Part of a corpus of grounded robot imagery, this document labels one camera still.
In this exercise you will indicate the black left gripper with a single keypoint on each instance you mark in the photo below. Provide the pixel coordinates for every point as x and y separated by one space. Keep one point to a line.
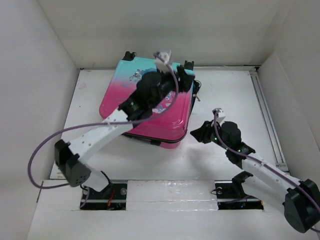
183 79

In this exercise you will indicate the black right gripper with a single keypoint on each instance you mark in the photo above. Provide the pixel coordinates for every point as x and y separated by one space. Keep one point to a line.
201 134

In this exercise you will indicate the pink teal kids suitcase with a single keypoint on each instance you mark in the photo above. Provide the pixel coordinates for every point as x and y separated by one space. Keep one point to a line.
166 131

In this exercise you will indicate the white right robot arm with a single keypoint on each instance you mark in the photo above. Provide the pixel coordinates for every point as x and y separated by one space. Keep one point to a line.
298 200

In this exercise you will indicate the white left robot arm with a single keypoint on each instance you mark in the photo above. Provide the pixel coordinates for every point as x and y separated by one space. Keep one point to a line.
154 86

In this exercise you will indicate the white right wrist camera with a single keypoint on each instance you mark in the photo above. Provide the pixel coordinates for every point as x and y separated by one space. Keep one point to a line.
218 115

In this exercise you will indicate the aluminium side rail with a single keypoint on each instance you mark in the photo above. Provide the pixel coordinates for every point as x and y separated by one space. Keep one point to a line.
280 161

